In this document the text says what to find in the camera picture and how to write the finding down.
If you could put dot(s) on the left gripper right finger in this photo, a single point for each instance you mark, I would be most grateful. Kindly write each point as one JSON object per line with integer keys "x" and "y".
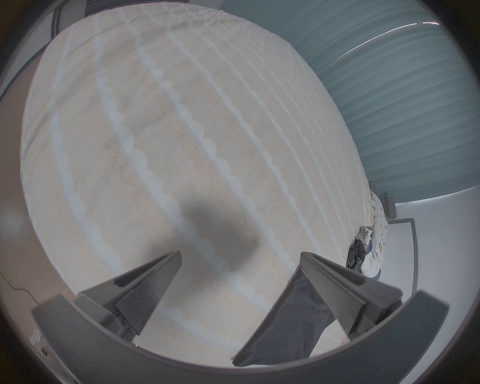
{"x": 360, "y": 296}

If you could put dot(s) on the blue-green curtain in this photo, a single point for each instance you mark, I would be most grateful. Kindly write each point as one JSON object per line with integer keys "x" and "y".
{"x": 412, "y": 112}
{"x": 300, "y": 22}

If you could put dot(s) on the bed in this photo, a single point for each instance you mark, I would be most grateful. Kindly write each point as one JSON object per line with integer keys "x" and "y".
{"x": 187, "y": 131}

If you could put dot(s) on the black satin garment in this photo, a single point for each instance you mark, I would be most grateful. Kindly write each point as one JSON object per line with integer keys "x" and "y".
{"x": 354, "y": 257}

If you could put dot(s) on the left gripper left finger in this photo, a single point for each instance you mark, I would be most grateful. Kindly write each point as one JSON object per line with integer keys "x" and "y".
{"x": 142, "y": 292}

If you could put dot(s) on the grey bedside table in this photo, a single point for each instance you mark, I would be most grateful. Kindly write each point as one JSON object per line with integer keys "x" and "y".
{"x": 390, "y": 209}

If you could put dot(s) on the pile of clothes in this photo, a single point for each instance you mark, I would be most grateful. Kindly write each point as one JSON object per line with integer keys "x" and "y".
{"x": 365, "y": 234}

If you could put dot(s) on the black T-shirt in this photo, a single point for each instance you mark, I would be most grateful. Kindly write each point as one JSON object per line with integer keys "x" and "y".
{"x": 288, "y": 330}

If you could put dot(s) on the white printed pillow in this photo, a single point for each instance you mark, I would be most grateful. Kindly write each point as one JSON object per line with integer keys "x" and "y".
{"x": 380, "y": 225}

